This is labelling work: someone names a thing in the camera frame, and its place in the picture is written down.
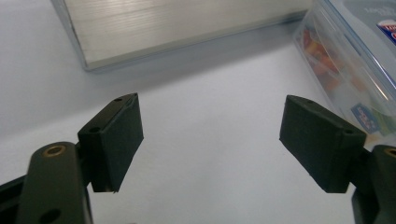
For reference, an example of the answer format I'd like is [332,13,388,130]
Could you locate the pile of colourful small packets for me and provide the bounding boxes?
[300,27,396,138]

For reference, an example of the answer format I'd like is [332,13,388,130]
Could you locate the aluminium profile bar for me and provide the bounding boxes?
[50,0,313,73]

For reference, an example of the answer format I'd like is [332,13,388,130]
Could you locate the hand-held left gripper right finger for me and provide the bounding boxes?
[278,94,368,194]

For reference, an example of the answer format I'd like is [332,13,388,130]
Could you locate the clear plastic lidded container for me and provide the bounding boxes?
[292,0,396,151]

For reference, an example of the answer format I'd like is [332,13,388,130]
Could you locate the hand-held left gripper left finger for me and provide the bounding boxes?
[77,92,145,193]

